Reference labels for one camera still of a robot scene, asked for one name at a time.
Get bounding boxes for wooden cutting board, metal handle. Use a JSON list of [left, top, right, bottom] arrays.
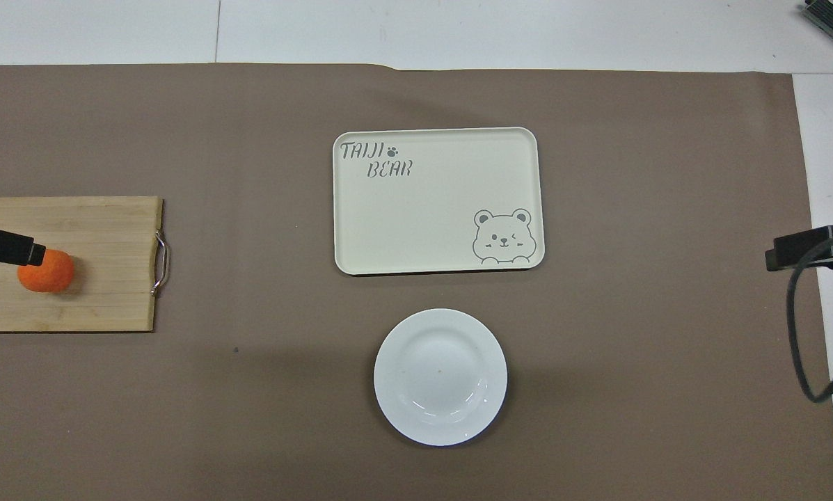
[[0, 196, 170, 333]]

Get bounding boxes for orange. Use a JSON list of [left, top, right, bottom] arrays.
[[17, 248, 75, 294]]

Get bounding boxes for black cable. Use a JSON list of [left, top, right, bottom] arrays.
[[786, 228, 833, 404]]

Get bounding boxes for cream tray with bear print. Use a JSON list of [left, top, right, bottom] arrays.
[[332, 127, 546, 276]]

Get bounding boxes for white round plate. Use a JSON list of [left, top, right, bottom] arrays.
[[373, 308, 509, 447]]

